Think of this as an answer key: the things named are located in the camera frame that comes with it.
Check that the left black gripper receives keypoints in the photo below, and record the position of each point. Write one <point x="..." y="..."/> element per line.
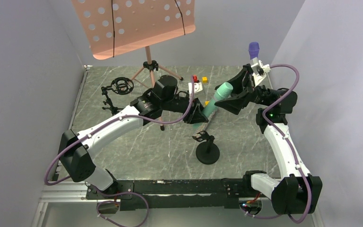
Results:
<point x="187" y="109"/>

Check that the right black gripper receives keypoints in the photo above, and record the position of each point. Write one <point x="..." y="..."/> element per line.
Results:
<point x="244" y="92"/>

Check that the teal green microphone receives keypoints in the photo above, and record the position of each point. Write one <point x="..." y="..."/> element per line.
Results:
<point x="222" y="92"/>

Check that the black round base mic stand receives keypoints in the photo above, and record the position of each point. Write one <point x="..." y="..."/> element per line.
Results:
<point x="206" y="152"/>

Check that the purple microphone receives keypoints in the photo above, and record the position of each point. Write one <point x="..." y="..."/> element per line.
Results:
<point x="254" y="50"/>

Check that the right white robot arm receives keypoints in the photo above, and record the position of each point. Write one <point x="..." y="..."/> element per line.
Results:
<point x="298" y="190"/>

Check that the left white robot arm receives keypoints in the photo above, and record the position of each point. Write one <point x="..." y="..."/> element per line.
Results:
<point x="77" y="149"/>

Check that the pink perforated music stand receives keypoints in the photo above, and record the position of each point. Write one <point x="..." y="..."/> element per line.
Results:
<point x="115" y="27"/>

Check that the glitter sequin microphone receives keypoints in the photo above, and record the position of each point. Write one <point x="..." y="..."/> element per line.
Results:
<point x="203" y="126"/>

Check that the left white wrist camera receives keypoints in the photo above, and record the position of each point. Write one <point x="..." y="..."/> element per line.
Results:
<point x="195" y="87"/>

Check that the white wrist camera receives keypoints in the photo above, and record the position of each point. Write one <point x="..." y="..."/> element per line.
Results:
<point x="195" y="87"/>
<point x="259" y="69"/>

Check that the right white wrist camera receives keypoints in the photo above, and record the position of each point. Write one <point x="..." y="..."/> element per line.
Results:
<point x="259" y="69"/>

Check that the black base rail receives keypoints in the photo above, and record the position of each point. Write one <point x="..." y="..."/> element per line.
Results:
<point x="228" y="193"/>

